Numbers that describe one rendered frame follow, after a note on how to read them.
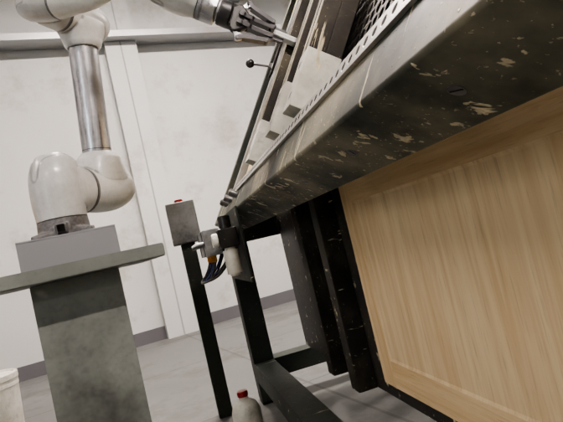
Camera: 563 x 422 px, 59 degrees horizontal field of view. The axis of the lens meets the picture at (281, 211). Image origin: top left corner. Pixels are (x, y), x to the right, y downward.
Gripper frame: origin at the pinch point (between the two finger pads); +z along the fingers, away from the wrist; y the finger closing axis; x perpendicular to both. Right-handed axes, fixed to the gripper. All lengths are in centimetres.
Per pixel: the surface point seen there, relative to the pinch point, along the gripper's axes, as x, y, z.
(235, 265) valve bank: 17, -67, 9
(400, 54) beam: -95, -48, 5
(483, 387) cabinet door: -55, -76, 49
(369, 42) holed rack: -85, -42, 4
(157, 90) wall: 365, 90, -82
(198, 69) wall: 374, 130, -52
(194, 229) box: 78, -55, -5
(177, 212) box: 78, -51, -15
